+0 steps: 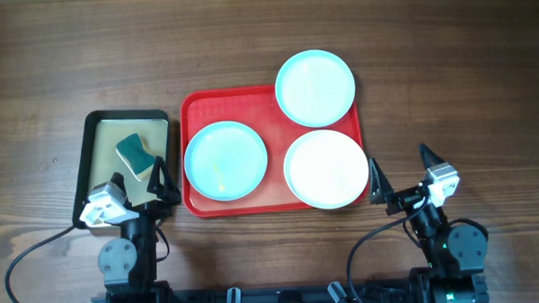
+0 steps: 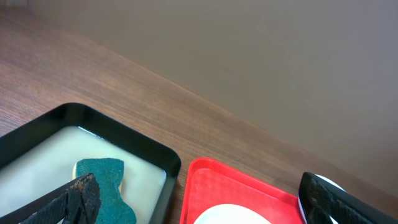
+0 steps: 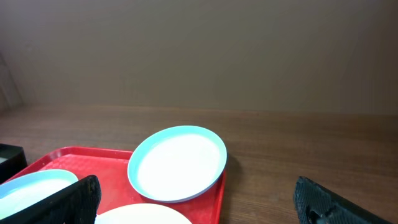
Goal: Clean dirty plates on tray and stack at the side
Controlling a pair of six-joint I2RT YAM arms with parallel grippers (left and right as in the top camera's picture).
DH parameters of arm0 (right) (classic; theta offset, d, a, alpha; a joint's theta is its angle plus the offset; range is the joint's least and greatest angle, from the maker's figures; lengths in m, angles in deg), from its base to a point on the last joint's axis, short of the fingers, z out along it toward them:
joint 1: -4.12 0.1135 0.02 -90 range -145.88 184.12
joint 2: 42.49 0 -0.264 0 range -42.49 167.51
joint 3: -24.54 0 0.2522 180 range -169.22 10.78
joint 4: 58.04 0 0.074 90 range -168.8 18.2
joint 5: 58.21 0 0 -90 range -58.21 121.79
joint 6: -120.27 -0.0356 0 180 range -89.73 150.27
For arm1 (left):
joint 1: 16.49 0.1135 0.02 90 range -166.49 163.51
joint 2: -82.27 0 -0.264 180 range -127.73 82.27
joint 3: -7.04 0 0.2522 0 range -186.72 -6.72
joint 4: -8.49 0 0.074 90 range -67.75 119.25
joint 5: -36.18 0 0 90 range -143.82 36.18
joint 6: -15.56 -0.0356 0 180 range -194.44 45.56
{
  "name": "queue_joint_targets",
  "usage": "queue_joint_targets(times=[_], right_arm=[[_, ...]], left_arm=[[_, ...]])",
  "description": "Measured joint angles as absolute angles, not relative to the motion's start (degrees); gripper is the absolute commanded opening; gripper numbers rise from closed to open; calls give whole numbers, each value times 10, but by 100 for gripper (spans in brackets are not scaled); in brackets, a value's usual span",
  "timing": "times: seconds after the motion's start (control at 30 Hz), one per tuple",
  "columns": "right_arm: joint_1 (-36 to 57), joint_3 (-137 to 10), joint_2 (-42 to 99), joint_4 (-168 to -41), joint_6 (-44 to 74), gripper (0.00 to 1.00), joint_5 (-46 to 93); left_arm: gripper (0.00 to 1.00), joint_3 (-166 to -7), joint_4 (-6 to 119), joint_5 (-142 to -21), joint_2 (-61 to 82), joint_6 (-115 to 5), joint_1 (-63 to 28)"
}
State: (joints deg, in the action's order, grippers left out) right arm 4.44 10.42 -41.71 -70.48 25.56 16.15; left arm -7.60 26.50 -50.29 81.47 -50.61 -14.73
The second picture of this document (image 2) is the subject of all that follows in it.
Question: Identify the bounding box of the red plastic tray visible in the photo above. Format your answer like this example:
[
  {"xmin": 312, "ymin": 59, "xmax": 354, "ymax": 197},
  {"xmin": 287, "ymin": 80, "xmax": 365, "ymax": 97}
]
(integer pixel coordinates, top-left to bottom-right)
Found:
[{"xmin": 180, "ymin": 157, "xmax": 304, "ymax": 224}]

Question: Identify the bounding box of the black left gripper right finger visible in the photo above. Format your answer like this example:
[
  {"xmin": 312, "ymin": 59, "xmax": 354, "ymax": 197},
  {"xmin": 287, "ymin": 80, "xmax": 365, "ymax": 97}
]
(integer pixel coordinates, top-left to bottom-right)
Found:
[{"xmin": 298, "ymin": 172, "xmax": 397, "ymax": 224}]

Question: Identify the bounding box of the white plate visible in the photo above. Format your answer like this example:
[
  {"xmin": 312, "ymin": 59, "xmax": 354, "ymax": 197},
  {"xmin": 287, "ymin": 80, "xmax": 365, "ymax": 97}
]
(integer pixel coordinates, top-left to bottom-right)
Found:
[{"xmin": 194, "ymin": 204, "xmax": 271, "ymax": 224}]

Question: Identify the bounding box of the black soapy water tray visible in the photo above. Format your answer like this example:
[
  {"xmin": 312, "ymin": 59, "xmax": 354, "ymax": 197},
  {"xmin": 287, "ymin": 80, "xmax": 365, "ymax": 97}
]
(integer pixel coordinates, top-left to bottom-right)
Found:
[{"xmin": 1, "ymin": 103, "xmax": 181, "ymax": 223}]

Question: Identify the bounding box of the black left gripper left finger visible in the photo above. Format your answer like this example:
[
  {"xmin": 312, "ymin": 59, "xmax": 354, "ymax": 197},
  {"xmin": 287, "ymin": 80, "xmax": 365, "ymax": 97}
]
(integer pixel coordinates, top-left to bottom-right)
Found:
[{"xmin": 18, "ymin": 172, "xmax": 102, "ymax": 224}]

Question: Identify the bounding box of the green yellow sponge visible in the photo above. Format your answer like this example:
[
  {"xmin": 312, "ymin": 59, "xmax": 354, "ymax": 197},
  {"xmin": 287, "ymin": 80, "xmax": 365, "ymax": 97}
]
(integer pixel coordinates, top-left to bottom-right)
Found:
[{"xmin": 73, "ymin": 158, "xmax": 137, "ymax": 224}]

